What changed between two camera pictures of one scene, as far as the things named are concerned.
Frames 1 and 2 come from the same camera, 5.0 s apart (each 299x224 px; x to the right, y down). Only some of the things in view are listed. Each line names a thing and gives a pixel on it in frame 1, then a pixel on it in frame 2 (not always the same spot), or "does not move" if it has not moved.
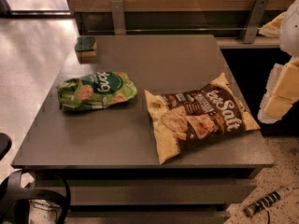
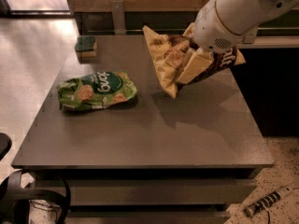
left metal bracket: [119, 19] does not move
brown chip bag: [190, 118] -> [174, 53]
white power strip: [253, 209] does not move
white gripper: [290, 28] -> [212, 28]
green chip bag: [95, 91] does not move
